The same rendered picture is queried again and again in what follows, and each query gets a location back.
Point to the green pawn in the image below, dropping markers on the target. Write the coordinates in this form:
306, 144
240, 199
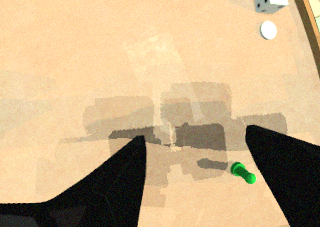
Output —
238, 169

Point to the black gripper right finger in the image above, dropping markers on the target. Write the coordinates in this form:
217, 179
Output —
291, 168

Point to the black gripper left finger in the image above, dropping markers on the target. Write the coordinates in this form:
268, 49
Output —
110, 196

